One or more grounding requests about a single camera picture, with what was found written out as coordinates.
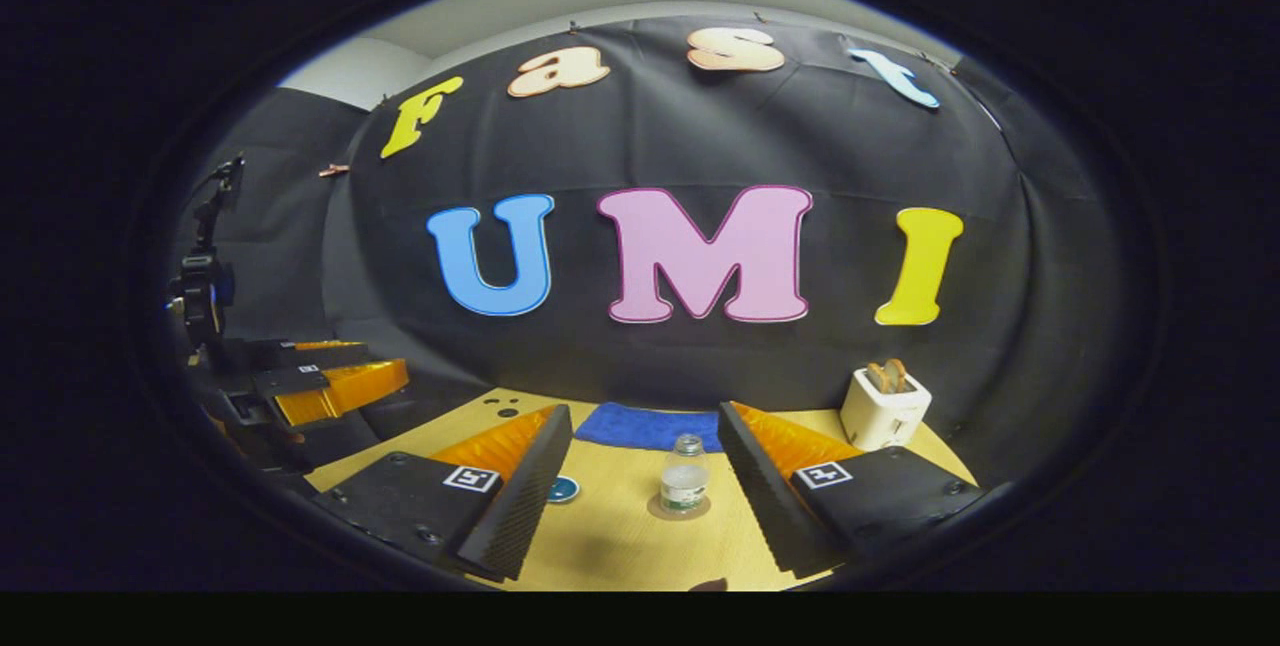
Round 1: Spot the round brown coaster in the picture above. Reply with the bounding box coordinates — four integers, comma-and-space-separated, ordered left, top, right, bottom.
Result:
647, 491, 712, 521

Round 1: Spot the black backdrop cloth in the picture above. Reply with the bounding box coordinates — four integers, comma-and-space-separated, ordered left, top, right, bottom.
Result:
165, 16, 1131, 487

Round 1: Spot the clear plastic water bottle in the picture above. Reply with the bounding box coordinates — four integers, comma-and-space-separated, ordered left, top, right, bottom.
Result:
660, 433, 711, 515

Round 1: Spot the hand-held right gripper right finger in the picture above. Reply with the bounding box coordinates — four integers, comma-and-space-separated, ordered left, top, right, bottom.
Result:
717, 401, 986, 579

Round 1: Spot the white toaster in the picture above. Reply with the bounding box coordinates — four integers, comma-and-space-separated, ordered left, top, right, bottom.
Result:
838, 366, 933, 453

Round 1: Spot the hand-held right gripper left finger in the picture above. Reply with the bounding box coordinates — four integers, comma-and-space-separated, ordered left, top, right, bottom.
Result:
315, 404, 574, 584

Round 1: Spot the blue towel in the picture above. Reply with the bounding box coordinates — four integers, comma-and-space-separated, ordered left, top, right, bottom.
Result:
575, 402, 726, 454

